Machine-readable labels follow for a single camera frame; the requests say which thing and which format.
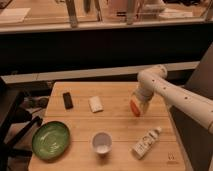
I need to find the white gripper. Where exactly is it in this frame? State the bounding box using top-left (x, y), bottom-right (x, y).
top-left (131, 84), bottom-right (154, 116)

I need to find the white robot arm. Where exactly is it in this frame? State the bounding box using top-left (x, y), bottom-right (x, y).
top-left (130, 65), bottom-right (213, 134)

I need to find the white plastic bottle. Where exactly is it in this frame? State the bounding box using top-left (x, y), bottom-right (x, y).
top-left (132, 127), bottom-right (162, 159)

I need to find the white cup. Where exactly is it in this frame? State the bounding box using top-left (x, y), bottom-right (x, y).
top-left (91, 132), bottom-right (112, 156)

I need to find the black rectangular block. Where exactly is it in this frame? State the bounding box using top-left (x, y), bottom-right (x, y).
top-left (63, 92), bottom-right (73, 109)

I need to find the green bowl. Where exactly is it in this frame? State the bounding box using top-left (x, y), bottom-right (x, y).
top-left (32, 121), bottom-right (71, 160)

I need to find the metal table leg left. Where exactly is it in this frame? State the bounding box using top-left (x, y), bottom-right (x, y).
top-left (66, 0), bottom-right (78, 28)

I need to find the black office chair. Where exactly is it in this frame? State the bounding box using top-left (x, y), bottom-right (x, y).
top-left (0, 77), bottom-right (43, 171)

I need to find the white paper sheet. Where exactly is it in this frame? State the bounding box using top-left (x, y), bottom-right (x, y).
top-left (0, 8), bottom-right (30, 24)

